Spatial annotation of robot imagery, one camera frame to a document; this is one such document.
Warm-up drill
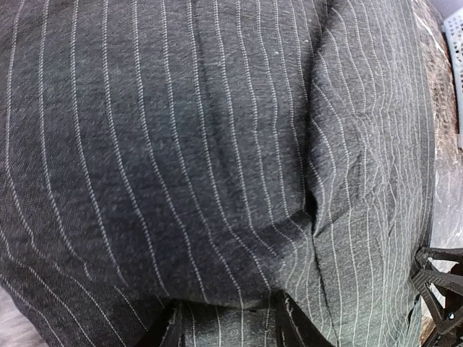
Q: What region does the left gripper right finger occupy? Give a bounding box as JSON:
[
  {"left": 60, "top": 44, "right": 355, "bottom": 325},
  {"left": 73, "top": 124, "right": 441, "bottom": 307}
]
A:
[{"left": 274, "top": 291, "right": 334, "bottom": 347}]

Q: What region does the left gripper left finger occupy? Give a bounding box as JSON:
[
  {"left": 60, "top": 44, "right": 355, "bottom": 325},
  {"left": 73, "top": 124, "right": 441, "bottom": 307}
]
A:
[{"left": 135, "top": 300, "right": 184, "bottom": 347}]

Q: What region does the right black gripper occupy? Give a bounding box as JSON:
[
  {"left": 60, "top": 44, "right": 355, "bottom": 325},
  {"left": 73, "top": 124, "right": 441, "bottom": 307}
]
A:
[{"left": 412, "top": 247, "right": 463, "bottom": 346}]

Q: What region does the black pinstriped long sleeve shirt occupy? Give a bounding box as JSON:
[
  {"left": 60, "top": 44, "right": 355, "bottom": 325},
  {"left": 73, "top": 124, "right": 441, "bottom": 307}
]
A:
[{"left": 1, "top": 1, "right": 435, "bottom": 346}]

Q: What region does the white perforated plastic basket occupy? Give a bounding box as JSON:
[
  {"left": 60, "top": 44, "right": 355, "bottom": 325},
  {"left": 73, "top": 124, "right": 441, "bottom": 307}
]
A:
[{"left": 443, "top": 9, "right": 462, "bottom": 95}]

